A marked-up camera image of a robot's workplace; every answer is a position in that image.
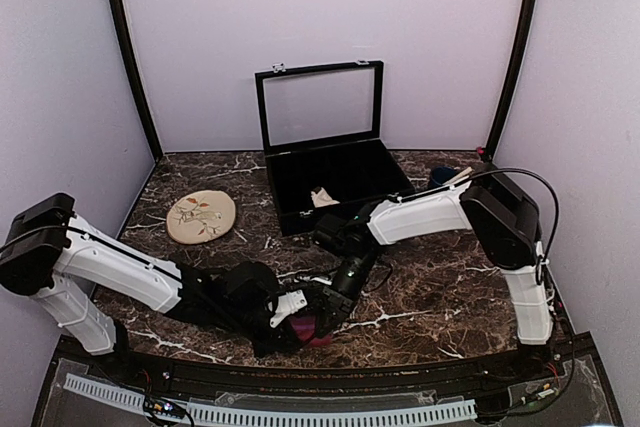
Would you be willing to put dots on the black front table rail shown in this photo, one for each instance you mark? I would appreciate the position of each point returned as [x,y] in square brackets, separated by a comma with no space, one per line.
[358,360]

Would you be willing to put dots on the black display box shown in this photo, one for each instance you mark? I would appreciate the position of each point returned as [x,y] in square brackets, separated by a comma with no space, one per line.
[321,127]

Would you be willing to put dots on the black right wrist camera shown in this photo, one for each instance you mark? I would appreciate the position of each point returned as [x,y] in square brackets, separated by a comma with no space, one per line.
[333,234]

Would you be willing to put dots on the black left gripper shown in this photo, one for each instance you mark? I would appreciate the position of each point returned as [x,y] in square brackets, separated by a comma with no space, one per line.
[284,338]

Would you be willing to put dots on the maroon purple orange sock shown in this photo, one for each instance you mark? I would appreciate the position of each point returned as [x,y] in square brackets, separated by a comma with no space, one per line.
[305,328]

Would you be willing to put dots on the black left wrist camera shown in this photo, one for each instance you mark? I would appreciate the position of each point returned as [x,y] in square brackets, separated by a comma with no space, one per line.
[250,283]

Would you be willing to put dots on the white slotted cable duct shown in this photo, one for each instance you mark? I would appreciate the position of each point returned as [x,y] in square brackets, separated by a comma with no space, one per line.
[235,409]

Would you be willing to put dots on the black right corner post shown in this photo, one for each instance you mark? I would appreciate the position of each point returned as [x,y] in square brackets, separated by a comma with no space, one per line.
[516,58]

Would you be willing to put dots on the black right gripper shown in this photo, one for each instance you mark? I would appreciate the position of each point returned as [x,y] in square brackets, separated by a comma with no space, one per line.
[335,300]

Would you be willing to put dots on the brown and white sock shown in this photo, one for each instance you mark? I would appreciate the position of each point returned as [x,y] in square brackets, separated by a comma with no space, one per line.
[321,198]

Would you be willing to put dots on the black corner post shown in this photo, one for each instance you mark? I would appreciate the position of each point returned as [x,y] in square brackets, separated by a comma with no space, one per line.
[128,56]
[516,58]

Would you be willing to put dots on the black left corner post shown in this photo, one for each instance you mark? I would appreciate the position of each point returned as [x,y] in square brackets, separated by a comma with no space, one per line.
[128,56]

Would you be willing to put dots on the wooden stick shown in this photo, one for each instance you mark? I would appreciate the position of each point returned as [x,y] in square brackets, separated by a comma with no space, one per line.
[463,174]

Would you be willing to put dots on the dark blue mug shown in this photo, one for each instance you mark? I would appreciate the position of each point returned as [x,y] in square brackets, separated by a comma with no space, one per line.
[440,175]

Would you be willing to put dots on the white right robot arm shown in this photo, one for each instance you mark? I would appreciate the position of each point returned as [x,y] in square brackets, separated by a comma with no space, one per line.
[502,216]

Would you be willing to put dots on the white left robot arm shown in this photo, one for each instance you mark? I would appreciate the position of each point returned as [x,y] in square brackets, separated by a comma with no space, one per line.
[49,246]

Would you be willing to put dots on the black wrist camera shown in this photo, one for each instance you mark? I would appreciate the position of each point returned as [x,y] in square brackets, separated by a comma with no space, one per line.
[333,234]
[250,283]

